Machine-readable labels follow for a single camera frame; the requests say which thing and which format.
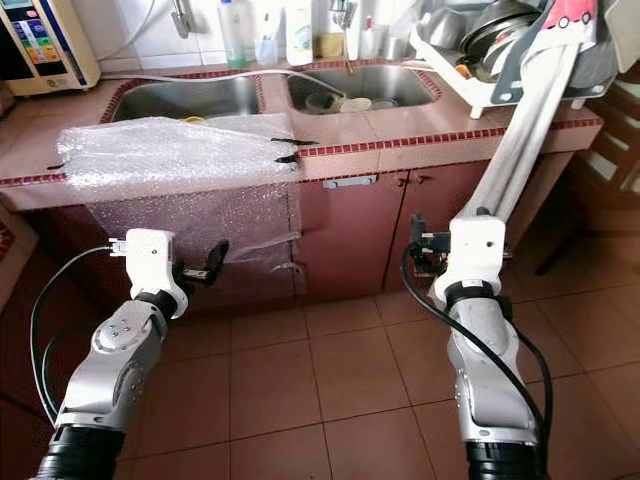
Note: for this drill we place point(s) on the dark wooden furniture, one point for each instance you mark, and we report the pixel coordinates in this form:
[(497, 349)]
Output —
[(600, 170)]

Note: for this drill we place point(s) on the white ceramic dish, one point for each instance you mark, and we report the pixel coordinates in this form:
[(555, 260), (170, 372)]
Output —
[(354, 105)]

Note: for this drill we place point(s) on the clear plastic measuring cup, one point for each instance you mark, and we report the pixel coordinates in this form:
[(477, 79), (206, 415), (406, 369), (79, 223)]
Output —
[(266, 45)]

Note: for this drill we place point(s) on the long white folded board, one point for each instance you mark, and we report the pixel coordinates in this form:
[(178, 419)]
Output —
[(525, 140)]

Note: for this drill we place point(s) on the dark round pan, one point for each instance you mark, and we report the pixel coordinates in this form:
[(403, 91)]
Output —
[(500, 35)]

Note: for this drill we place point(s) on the white dish rack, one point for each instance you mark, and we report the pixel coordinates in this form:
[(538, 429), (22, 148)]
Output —
[(470, 95)]

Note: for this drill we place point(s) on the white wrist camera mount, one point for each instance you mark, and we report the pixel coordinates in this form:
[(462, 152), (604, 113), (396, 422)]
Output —
[(150, 265), (470, 250)]

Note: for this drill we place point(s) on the clear bottle blue cap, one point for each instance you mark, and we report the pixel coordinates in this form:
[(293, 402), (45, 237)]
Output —
[(235, 45)]

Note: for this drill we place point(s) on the clear bubble wrap sheet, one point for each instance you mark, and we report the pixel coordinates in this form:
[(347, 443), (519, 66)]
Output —
[(170, 160)]

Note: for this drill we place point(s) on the steel pot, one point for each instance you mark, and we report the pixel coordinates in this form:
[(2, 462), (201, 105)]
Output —
[(445, 30)]

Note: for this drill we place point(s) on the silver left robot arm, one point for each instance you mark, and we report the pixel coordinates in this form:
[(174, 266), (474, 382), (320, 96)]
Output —
[(115, 370)]

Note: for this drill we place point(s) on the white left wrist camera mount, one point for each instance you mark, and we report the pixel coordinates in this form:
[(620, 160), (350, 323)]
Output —
[(150, 265)]

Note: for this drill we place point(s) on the green bowl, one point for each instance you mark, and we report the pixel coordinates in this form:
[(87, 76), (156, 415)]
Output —
[(320, 102)]

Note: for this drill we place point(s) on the beige water ionizer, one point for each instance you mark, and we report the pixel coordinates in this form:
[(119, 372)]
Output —
[(50, 45)]

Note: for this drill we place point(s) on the black tape strip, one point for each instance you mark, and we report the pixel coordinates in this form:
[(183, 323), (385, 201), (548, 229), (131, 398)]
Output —
[(58, 165), (290, 158)]

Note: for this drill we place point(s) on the steel cup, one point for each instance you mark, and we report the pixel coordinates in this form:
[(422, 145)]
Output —
[(394, 46)]

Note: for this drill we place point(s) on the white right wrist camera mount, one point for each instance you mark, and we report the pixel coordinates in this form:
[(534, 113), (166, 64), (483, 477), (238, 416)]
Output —
[(470, 250)]

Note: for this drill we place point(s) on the white plastic bottle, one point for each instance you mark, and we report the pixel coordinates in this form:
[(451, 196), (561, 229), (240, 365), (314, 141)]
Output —
[(298, 35)]

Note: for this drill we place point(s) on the brown cabinet door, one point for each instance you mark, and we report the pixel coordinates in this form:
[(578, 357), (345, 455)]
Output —
[(60, 220), (435, 195), (350, 240)]

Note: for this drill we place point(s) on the yellow sponge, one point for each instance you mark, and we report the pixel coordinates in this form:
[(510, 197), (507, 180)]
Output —
[(328, 46)]

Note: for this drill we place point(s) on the steel sink basin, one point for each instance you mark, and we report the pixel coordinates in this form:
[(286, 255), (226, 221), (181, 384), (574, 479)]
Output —
[(190, 100), (390, 85)]

